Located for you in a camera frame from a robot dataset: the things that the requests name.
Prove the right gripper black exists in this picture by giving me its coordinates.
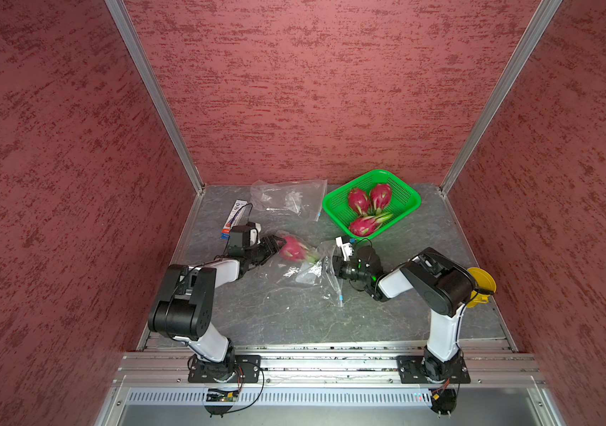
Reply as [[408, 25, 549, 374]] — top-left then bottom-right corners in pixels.
[[314, 256, 370, 283]]

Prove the dragon fruit bag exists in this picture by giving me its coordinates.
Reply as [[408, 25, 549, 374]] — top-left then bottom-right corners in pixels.
[[279, 235, 319, 264], [370, 184, 393, 215]]

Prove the clear zip-top bag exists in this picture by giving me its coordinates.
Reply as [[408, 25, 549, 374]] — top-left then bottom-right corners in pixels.
[[260, 231, 344, 308], [250, 179, 328, 222]]

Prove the dragon fruit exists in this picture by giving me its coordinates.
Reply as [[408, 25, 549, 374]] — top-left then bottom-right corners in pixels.
[[347, 188, 372, 217], [348, 212, 393, 238]]

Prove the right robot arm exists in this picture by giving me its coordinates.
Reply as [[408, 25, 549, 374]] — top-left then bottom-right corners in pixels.
[[331, 246, 478, 383]]

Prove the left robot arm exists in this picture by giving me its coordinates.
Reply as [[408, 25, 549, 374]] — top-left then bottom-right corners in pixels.
[[148, 222, 286, 381]]

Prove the white toothpaste box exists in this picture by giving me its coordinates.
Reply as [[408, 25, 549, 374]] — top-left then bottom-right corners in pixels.
[[221, 200, 249, 240]]

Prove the yellow cup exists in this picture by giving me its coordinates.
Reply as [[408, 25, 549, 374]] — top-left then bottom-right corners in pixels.
[[467, 267, 497, 308]]

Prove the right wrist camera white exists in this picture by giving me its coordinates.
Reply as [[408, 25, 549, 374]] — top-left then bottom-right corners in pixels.
[[335, 236, 355, 262]]

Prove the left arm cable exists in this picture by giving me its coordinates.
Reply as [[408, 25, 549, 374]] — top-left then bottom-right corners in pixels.
[[227, 201, 255, 230]]

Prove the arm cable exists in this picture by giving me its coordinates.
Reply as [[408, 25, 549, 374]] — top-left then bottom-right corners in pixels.
[[345, 236, 496, 368], [227, 201, 255, 230]]

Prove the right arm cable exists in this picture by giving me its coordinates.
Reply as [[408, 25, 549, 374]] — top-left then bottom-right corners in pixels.
[[345, 236, 496, 368]]

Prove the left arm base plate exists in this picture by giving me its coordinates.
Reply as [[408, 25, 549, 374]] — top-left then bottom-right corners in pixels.
[[187, 355, 261, 384]]

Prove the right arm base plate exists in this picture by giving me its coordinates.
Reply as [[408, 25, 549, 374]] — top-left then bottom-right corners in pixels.
[[396, 356, 471, 385]]

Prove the aluminium rail frame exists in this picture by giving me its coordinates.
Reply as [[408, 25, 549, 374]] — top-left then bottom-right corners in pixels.
[[96, 338, 564, 425]]

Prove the left corner aluminium post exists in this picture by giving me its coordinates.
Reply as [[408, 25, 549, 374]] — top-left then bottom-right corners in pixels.
[[105, 0, 205, 196]]

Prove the corner aluminium post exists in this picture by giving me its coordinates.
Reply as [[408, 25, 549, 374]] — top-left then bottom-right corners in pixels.
[[440, 0, 562, 199], [105, 0, 205, 196]]

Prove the right corner aluminium post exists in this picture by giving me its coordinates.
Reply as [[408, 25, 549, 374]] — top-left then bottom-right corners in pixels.
[[440, 0, 562, 199]]

